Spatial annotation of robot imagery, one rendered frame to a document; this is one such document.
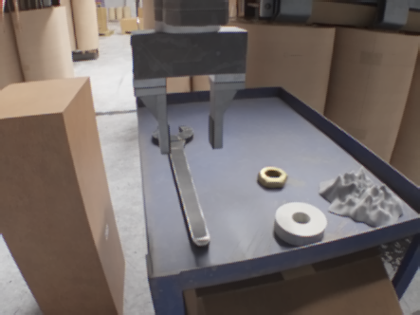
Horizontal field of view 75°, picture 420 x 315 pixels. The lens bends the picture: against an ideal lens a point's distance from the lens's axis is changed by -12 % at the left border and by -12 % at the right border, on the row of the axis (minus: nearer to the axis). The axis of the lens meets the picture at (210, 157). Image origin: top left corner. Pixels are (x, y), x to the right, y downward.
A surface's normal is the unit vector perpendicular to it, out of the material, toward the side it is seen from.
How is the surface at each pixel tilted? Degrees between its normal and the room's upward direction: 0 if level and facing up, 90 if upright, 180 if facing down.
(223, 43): 90
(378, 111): 90
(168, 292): 90
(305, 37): 90
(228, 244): 0
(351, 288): 26
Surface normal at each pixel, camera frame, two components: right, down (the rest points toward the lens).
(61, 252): 0.16, 0.48
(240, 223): 0.00, -0.87
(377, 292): 0.09, -0.58
